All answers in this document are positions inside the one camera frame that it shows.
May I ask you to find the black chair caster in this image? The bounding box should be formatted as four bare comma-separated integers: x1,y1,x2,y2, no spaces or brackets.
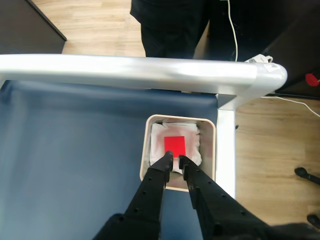
306,213,320,230
294,166,320,186

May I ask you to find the red cube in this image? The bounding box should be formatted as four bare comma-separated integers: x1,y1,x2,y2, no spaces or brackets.
163,135,186,158

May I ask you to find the white tissue paper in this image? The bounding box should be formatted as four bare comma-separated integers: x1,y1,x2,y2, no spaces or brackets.
148,118,203,175

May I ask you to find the beige box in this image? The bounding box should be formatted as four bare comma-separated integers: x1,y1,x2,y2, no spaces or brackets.
139,114,216,193

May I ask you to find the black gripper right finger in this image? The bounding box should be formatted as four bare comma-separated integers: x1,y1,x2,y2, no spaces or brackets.
178,154,270,240

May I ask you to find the grey blue mat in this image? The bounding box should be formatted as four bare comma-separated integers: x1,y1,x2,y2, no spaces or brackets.
0,79,219,240

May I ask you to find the white floor cable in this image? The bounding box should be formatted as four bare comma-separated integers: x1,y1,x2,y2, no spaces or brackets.
259,94,320,117

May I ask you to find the white metal table frame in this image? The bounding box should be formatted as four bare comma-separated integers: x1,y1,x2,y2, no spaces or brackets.
0,53,288,201

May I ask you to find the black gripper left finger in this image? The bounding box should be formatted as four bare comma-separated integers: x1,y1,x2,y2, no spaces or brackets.
92,150,174,240

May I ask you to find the white power adapter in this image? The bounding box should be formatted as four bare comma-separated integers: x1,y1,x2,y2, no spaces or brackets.
244,53,275,65

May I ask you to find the white power cable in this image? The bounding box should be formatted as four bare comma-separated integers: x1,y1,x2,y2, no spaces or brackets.
219,0,239,62

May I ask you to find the person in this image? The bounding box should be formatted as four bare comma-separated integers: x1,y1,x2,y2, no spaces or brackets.
129,0,211,60

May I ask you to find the red round object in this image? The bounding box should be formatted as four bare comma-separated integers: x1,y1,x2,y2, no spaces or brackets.
305,73,320,88

